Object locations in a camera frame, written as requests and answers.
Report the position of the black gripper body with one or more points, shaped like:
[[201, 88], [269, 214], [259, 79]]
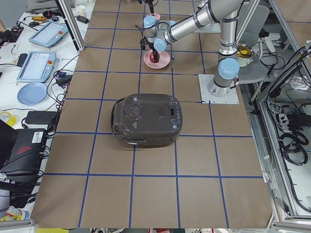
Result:
[[154, 52]]

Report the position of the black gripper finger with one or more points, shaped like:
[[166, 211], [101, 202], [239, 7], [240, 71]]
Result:
[[154, 56]]

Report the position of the red apple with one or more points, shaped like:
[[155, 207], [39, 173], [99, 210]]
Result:
[[150, 57]]

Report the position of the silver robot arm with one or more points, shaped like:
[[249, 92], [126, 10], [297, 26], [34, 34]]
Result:
[[158, 34]]

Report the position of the pink plate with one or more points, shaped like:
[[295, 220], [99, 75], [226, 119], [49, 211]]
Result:
[[163, 59]]

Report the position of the pink bowl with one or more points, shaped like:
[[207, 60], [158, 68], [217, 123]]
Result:
[[155, 16]]

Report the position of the blue plate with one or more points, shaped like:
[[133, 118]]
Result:
[[32, 93]]

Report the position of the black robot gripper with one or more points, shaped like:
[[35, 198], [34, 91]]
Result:
[[150, 3]]

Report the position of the dark rice cooker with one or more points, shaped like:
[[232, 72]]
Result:
[[147, 119]]

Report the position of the yellow-lidded container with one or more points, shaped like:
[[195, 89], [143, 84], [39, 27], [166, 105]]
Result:
[[244, 55]]

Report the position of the upper teach pendant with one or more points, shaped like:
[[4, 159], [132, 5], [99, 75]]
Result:
[[49, 35]]

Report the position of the teach pendant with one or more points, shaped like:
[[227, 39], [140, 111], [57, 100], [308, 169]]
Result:
[[49, 35], [37, 67]]

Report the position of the lower teach pendant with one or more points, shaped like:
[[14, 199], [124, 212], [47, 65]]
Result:
[[37, 67]]

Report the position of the black phone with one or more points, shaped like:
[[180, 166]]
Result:
[[21, 59]]

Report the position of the black power adapter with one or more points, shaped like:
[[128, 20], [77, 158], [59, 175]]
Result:
[[40, 117]]

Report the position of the yellow tape roll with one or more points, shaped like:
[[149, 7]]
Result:
[[8, 118]]

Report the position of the black computer box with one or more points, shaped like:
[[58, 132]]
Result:
[[27, 153]]

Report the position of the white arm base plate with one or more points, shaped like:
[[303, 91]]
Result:
[[212, 94]]

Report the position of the aluminium frame post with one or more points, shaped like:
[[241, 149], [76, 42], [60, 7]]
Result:
[[70, 21]]

